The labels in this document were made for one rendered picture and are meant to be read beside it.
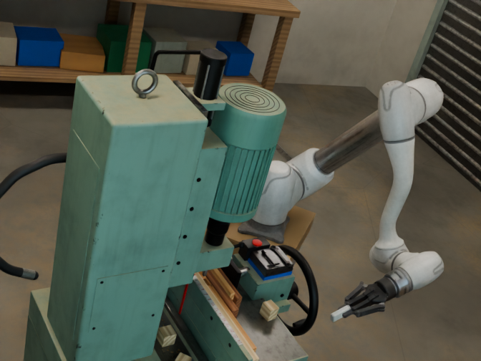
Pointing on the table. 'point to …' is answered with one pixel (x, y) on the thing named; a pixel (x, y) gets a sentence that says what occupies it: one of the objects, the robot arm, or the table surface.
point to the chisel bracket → (215, 256)
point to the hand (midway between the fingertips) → (340, 313)
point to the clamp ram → (232, 271)
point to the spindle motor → (245, 148)
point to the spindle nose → (215, 232)
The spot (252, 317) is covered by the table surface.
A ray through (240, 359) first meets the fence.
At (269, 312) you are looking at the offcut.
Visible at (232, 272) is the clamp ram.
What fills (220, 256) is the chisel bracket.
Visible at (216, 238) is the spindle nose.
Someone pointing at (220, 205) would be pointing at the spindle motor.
